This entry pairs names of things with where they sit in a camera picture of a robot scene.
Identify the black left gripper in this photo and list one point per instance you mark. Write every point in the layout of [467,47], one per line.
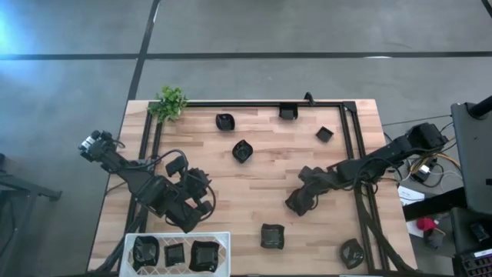
[198,182]

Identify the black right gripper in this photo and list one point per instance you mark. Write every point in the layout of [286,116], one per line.
[311,190]

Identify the wavy square black plate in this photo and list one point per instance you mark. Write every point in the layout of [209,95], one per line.
[203,257]
[272,236]
[292,206]

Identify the small square black plate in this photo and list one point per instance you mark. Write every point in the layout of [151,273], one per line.
[175,255]
[324,134]

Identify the rounded square black plate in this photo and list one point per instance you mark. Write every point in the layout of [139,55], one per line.
[145,252]
[225,122]

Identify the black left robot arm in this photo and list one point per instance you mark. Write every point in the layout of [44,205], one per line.
[142,184]

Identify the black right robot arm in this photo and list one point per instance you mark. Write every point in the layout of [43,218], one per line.
[384,154]

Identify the green plant in white pot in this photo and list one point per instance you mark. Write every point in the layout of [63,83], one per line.
[169,104]

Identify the white paper sheet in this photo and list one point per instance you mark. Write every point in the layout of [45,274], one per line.
[409,194]

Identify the small black white adapter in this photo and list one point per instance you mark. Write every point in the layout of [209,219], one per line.
[423,172]

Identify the small red object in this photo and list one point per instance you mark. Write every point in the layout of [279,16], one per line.
[426,224]

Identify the black floor stand foot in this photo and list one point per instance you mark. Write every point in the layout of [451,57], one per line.
[434,204]

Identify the small grey object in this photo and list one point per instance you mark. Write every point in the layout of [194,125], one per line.
[434,238]

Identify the black box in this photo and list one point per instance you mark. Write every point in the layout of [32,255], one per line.
[461,227]

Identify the dark grey equipment cabinet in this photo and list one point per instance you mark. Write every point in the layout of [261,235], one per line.
[474,161]

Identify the black stand leg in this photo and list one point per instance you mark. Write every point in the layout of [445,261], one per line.
[23,188]

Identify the black device with coloured keys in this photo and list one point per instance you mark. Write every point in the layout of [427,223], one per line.
[476,265]

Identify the black pole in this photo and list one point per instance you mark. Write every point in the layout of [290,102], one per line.
[482,107]

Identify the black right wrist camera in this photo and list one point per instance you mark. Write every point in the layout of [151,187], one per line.
[309,174]

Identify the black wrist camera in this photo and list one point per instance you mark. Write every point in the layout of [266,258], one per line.
[309,174]
[176,166]

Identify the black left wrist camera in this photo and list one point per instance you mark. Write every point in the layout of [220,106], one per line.
[176,166]

